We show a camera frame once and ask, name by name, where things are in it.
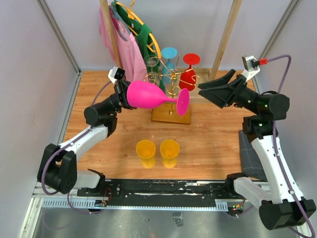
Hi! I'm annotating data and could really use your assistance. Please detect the wooden clothes rack frame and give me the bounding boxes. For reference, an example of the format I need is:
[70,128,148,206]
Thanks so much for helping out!
[100,0,242,79]

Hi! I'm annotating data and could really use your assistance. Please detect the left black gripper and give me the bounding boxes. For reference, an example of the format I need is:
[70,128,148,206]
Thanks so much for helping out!
[102,79,151,115]

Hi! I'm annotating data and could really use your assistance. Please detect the gold wire glass rack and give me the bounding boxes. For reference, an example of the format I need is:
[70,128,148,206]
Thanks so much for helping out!
[144,53,201,116]

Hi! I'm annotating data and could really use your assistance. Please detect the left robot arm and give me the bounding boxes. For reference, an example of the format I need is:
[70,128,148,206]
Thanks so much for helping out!
[37,80,133,196]

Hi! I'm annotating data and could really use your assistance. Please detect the yellow clothes hanger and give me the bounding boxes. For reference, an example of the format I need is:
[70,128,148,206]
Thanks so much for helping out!
[116,0,161,59]

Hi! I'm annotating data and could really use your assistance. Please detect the grey clothes hanger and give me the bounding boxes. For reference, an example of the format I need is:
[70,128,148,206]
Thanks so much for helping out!
[109,0,131,42]

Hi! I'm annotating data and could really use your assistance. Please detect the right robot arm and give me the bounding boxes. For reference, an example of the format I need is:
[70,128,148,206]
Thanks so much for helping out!
[198,69,317,238]

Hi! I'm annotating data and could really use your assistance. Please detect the pink shirt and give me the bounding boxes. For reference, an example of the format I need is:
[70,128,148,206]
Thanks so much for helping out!
[99,7,148,82]

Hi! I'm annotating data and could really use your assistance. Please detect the blue plastic goblet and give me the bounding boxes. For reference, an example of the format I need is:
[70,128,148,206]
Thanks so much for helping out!
[161,47,178,85]

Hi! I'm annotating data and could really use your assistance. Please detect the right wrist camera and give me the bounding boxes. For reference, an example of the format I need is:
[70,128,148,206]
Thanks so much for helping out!
[242,56,267,81]

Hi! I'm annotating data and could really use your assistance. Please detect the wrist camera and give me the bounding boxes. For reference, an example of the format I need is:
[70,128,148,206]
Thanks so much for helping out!
[242,56,267,81]
[108,66,125,85]

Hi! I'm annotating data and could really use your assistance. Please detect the clear wine glass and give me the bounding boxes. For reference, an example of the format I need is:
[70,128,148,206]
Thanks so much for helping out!
[144,55,159,86]

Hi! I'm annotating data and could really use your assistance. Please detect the red plastic cup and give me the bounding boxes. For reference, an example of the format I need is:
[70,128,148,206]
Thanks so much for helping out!
[179,53,200,91]

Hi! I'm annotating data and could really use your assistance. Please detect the wooden rack base board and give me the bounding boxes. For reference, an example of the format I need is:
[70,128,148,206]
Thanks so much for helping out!
[151,103,191,125]

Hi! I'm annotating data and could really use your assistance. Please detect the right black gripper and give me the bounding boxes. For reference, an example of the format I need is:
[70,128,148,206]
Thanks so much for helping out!
[197,69,261,116]

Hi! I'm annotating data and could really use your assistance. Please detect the green shirt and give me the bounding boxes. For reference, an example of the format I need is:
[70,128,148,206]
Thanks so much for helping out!
[111,0,165,91]

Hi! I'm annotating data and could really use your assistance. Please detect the dark grey folded cloth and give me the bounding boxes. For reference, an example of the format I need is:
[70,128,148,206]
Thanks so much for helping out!
[238,130,267,182]

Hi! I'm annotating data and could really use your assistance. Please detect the magenta plastic goblet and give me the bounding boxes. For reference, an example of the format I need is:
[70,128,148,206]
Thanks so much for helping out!
[127,81,190,116]

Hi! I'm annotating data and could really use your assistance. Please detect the black mounting rail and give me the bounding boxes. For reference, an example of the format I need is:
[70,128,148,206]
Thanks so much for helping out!
[77,179,243,208]

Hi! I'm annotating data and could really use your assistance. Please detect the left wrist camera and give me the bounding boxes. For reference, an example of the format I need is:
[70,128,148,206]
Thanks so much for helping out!
[108,66,125,85]

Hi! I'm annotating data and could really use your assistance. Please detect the yellow plastic cup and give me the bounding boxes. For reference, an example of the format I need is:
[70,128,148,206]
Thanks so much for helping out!
[136,140,156,169]
[159,139,180,169]

